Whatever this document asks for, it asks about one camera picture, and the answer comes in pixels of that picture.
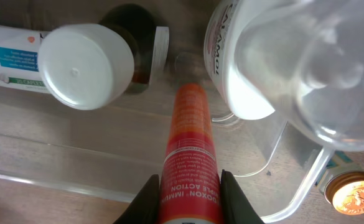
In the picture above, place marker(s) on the white spray bottle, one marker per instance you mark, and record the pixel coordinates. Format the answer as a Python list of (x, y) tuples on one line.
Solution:
[(302, 59)]

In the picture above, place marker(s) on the clear plastic container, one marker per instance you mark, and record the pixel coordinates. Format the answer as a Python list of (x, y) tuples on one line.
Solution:
[(111, 151)]

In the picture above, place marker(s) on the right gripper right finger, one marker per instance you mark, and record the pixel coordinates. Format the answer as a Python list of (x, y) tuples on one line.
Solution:
[(236, 208)]

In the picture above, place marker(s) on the small jar gold lid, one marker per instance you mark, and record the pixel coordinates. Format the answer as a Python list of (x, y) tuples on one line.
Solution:
[(342, 184)]

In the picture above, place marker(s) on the Panadol medicine box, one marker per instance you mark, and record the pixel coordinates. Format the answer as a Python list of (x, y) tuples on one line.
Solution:
[(18, 59)]

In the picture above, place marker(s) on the orange tube white cap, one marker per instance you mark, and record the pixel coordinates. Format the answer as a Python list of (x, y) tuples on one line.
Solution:
[(190, 184)]

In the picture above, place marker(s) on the dark bottle white cap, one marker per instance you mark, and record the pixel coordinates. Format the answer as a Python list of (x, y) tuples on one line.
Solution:
[(87, 66)]

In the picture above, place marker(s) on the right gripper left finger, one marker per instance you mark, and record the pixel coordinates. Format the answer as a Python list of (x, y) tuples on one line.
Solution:
[(145, 206)]

